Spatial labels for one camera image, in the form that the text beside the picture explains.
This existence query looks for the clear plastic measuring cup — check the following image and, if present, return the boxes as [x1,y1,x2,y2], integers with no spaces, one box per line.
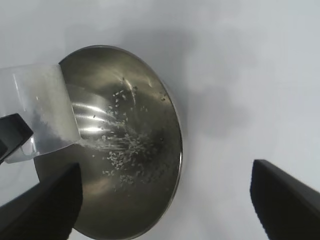
[0,63,81,165]

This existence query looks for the white rice grains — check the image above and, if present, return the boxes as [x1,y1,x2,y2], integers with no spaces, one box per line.
[32,67,166,193]

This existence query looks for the stainless steel mixing bowl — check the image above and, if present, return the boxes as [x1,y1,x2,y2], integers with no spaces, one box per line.
[33,44,183,240]

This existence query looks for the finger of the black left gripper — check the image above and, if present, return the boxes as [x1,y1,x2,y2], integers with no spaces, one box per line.
[0,113,35,163]

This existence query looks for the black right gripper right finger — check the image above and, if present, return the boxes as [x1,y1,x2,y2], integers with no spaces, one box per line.
[249,159,320,240]

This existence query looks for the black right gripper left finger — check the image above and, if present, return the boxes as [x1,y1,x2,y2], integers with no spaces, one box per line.
[0,162,83,240]

